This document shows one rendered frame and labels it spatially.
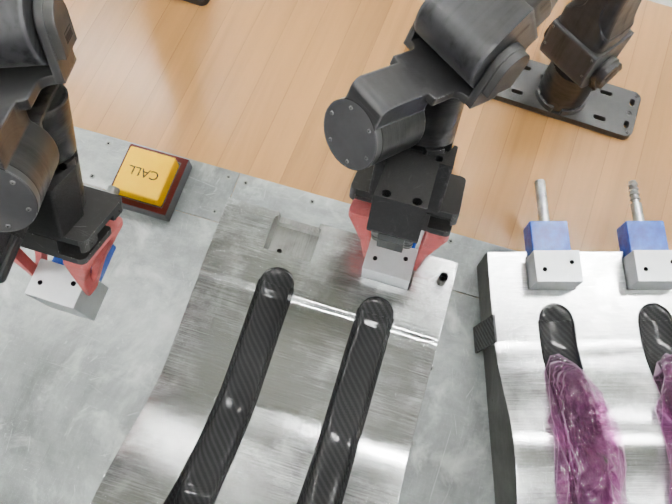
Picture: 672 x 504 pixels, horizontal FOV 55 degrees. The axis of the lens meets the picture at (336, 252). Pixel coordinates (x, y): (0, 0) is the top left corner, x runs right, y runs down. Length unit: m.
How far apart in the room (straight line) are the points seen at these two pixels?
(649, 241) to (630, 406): 0.19
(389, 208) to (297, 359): 0.22
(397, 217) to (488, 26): 0.15
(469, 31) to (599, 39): 0.28
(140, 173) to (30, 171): 0.36
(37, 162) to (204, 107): 0.44
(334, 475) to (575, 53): 0.52
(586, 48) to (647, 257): 0.23
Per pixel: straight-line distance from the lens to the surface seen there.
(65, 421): 0.80
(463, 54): 0.50
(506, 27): 0.50
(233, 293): 0.68
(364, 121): 0.48
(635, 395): 0.73
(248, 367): 0.67
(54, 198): 0.54
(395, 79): 0.50
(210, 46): 0.94
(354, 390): 0.66
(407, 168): 0.54
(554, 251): 0.73
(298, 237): 0.72
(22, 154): 0.47
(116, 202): 0.59
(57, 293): 0.65
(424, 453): 0.74
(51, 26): 0.49
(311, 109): 0.87
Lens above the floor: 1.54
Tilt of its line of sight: 71 degrees down
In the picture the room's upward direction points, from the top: straight up
